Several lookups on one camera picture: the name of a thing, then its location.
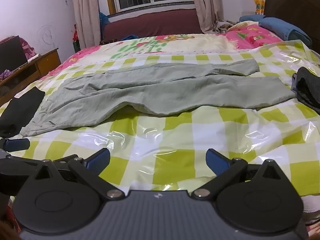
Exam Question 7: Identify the dark wooden headboard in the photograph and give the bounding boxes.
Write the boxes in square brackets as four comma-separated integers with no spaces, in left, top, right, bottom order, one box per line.
[264,0,320,63]

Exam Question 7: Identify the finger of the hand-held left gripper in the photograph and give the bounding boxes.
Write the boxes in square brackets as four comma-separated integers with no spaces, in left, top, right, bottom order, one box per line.
[0,138,31,153]
[0,155,43,195]

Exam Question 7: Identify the pink cloth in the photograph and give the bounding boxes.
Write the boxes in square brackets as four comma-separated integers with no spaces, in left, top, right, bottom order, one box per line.
[19,37,35,60]

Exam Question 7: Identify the blue plastic bag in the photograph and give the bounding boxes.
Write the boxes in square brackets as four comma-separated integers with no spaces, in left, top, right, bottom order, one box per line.
[99,12,110,27]

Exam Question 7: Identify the purple cloth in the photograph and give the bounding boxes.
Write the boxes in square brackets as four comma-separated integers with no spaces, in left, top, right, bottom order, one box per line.
[0,69,17,81]

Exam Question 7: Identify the orange snack packet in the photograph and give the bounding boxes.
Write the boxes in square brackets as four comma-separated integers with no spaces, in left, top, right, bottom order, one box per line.
[252,0,266,15]

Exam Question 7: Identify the beige curtain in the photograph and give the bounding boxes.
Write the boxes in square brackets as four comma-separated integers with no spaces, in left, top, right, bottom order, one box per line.
[187,0,224,33]
[69,0,102,50]

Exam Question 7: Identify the black monitor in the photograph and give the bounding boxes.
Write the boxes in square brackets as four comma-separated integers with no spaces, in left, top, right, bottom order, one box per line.
[0,36,28,74]

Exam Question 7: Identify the rolled blue blanket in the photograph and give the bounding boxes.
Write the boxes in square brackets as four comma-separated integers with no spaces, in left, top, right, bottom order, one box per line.
[258,17,313,47]

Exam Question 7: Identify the pile of bedside clutter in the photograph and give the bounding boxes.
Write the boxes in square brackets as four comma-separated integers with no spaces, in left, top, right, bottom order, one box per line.
[216,20,237,32]

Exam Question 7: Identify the dark grey cloth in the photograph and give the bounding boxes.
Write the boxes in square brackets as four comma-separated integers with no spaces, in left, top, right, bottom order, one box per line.
[291,67,320,117]

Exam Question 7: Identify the green white checked plastic sheet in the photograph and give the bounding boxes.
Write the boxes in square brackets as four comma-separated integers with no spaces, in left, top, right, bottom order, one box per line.
[0,41,320,205]

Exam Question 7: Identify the folded blue cloth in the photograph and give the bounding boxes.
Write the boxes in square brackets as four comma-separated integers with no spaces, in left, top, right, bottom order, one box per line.
[239,14,266,23]

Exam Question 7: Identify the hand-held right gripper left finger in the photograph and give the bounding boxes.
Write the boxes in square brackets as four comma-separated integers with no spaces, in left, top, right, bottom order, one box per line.
[34,148,125,200]

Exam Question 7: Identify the wooden desk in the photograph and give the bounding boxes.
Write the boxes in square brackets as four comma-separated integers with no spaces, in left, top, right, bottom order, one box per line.
[0,48,62,105]

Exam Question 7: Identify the light green pants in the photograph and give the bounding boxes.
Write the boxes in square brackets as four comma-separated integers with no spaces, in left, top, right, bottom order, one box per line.
[20,59,296,137]

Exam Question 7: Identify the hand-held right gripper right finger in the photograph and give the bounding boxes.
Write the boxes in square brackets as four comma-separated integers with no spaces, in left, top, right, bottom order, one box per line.
[191,149,283,200]

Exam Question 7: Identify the black folded cloth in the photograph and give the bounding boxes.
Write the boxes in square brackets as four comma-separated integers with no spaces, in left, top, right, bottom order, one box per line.
[0,87,46,138]

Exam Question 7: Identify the cartoon printed bed sheet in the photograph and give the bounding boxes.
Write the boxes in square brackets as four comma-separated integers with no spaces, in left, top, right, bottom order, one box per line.
[47,21,290,80]

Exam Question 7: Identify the yellow printed pillow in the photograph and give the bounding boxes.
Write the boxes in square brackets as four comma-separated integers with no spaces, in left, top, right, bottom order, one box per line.
[226,21,260,33]

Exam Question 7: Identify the red green bag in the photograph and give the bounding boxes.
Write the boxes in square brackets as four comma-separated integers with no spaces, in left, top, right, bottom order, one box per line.
[72,24,80,53]

